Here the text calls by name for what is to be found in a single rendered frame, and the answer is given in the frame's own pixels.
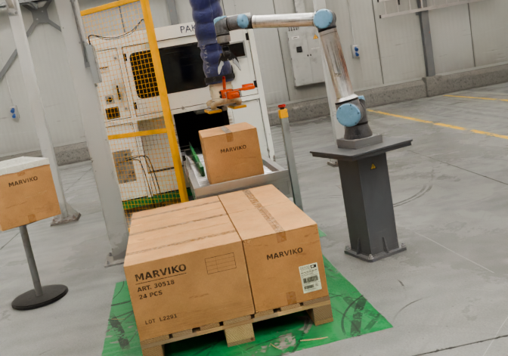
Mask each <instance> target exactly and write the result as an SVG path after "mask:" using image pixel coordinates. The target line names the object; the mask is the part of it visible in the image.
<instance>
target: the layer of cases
mask: <svg viewBox="0 0 508 356"><path fill-rule="evenodd" d="M123 267H124V272H125V277H126V281H127V284H128V288H129V295H130V298H131V302H132V307H133V312H134V315H135V321H136V325H137V328H138V335H139V338H140V341H142V340H146V339H152V338H155V337H158V336H164V335H168V334H171V333H177V332H181V331H184V330H189V329H193V328H196V327H202V326H205V325H209V324H212V323H218V322H222V321H225V320H230V319H234V318H238V317H243V316H247V315H250V314H255V312H256V313H259V312H263V311H268V310H272V309H275V308H281V307H284V306H288V305H294V304H297V303H300V302H306V301H310V300H313V299H319V298H322V297H325V296H328V295H329V293H328V288H327V279H326V274H325V270H324V261H323V256H322V252H321V242H320V237H319V233H318V224H317V223H316V222H314V221H313V220H312V219H311V218H310V217H308V216H307V215H306V214H305V213H304V212H303V211H302V210H301V209H300V208H299V207H298V206H296V205H295V204H294V203H293V202H292V201H290V200H289V199H288V198H287V197H286V196H284V195H283V194H282V193H281V192H280V191H279V190H278V189H277V188H276V187H275V186H274V185H272V184H268V185H264V186H261V187H254V188H250V189H245V190H239V191H235V192H231V193H225V194H221V195H218V196H213V197H207V198H202V199H198V200H192V201H188V202H184V203H177V204H174V205H170V206H163V207H159V208H155V209H148V210H144V211H141V212H134V213H133V216H132V223H131V228H130V232H129V240H128V245H127V250H126V254H125V261H124V266H123Z"/></svg>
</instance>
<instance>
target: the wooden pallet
mask: <svg viewBox="0 0 508 356"><path fill-rule="evenodd" d="M304 310H306V311H307V313H308V315H309V317H310V318H311V319H312V321H313V322H314V324H315V326H317V325H320V324H323V323H329V322H332V321H333V313H332V308H331V304H330V297H329V296H325V297H322V298H319V299H313V300H310V301H306V302H300V303H297V304H294V305H288V306H284V307H281V308H275V309H272V310H268V311H263V312H259V313H256V312H255V314H250V315H247V316H243V317H238V318H234V319H230V320H225V321H222V322H218V323H212V324H209V325H205V326H202V327H196V328H193V329H189V330H184V331H181V332H177V333H171V334H168V335H164V336H158V337H155V338H152V339H146V340H142V341H140V344H141V350H142V354H143V356H165V344H166V343H170V342H175V341H179V340H182V339H188V338H191V337H195V336H201V335H204V334H207V333H213V332H216V331H219V330H224V333H225V338H226V341H227V344H228V347H231V346H234V345H240V344H243V343H247V342H252V341H255V336H254V332H253V327H252V323H254V322H257V321H261V320H266V319H270V318H273V317H279V316H282V315H285V314H292V313H295V312H298V311H304Z"/></svg>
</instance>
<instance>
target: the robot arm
mask: <svg viewBox="0 0 508 356"><path fill-rule="evenodd" d="M214 26H215V33H216V38H217V39H216V40H217V42H218V44H219V46H221V49H222V52H223V53H220V55H221V57H220V58H219V60H218V74H220V72H221V68H222V66H223V65H224V61H225V62H226V61H227V60H232V58H233V63H235V64H236V65H237V67H238V68H239V70H240V71H241V67H240V63H239V61H238V59H237V57H236V56H235V55H234V54H233V53H231V51H230V49H229V47H228V45H229V44H230V41H231V37H230V32H229V31H232V30H236V29H257V28H278V27H300V26H315V27H316V28H317V30H318V34H319V35H320V38H321V43H322V46H323V49H324V54H325V57H326V60H327V65H328V68H329V71H330V76H331V79H332V82H333V87H334V90H335V93H336V101H335V105H336V110H337V111H336V118H337V120H338V122H339V123H340V124H341V125H344V126H345V134H344V139H345V140H354V139H362V138H368V137H370V136H372V135H373V132H372V131H371V129H370V126H369V125H368V120H367V110H366V104H365V99H364V96H363V95H362V96H357V95H356V94H354V92H353V89H352V84H351V81H350V78H349V74H348V70H347V66H346V63H345V58H344V55H343V52H342V47H341V44H340V41H339V36H338V32H337V30H336V14H335V13H334V12H333V11H331V10H329V9H325V8H324V9H320V10H316V11H315V12H314V13H301V14H269V15H245V14H239V15H235V16H231V17H227V16H221V17H217V18H215V19H214Z"/></svg>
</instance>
